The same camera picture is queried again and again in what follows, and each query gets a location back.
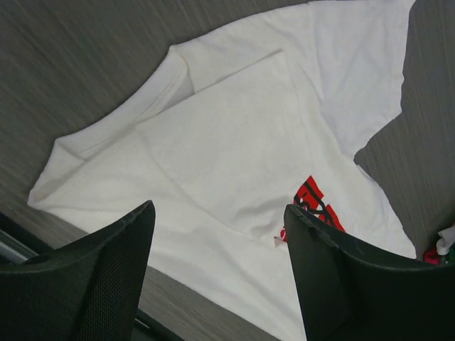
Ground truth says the folded white t-shirt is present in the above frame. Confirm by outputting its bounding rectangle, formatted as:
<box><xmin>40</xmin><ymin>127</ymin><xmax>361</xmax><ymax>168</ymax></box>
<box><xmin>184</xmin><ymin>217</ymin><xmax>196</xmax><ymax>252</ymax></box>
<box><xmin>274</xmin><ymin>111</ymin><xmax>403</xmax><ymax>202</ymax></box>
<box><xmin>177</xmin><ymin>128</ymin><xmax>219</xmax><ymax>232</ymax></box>
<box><xmin>436</xmin><ymin>225</ymin><xmax>455</xmax><ymax>256</ymax></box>

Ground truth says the white t-shirt red print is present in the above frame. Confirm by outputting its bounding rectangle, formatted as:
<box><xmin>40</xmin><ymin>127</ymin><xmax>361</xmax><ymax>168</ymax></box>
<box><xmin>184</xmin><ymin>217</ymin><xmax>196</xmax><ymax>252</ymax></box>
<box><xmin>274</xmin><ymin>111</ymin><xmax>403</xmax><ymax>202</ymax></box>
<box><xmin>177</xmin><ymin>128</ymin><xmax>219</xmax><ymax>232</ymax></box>
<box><xmin>28</xmin><ymin>1</ymin><xmax>416</xmax><ymax>340</ymax></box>

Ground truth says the aluminium extrusion crossbar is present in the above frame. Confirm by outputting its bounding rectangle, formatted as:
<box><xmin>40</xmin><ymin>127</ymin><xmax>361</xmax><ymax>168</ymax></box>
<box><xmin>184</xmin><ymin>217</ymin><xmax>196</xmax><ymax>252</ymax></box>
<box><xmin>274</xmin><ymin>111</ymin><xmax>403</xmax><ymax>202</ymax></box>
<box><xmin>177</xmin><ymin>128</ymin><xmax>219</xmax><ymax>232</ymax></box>
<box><xmin>1</xmin><ymin>213</ymin><xmax>53</xmax><ymax>264</ymax></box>

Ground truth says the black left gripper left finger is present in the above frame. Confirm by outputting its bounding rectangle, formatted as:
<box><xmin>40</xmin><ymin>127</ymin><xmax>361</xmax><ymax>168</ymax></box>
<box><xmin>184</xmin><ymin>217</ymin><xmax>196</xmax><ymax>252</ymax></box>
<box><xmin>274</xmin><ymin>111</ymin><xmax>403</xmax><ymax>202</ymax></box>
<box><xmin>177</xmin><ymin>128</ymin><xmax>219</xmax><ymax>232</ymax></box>
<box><xmin>1</xmin><ymin>200</ymin><xmax>156</xmax><ymax>340</ymax></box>

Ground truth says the folded green t-shirt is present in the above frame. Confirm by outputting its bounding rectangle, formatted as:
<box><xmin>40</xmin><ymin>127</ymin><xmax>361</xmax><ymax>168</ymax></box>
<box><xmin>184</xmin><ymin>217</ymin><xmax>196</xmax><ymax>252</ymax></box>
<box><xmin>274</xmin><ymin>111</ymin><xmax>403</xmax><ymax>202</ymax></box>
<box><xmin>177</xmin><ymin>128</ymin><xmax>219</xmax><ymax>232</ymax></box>
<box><xmin>441</xmin><ymin>246</ymin><xmax>455</xmax><ymax>264</ymax></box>

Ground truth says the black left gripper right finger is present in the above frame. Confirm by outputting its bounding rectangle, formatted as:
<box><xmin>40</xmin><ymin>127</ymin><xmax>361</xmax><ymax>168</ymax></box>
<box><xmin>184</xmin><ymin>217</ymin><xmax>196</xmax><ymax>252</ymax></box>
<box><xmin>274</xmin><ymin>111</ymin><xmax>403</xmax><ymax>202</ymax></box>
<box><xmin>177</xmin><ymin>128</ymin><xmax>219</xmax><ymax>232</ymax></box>
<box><xmin>284</xmin><ymin>205</ymin><xmax>454</xmax><ymax>340</ymax></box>

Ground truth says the folded red t-shirt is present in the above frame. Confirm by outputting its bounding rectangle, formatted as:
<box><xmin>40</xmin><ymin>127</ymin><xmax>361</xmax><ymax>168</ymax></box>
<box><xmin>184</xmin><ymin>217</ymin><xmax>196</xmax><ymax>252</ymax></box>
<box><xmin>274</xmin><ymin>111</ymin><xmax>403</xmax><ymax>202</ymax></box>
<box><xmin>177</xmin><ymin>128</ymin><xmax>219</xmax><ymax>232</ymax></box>
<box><xmin>424</xmin><ymin>249</ymin><xmax>440</xmax><ymax>265</ymax></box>

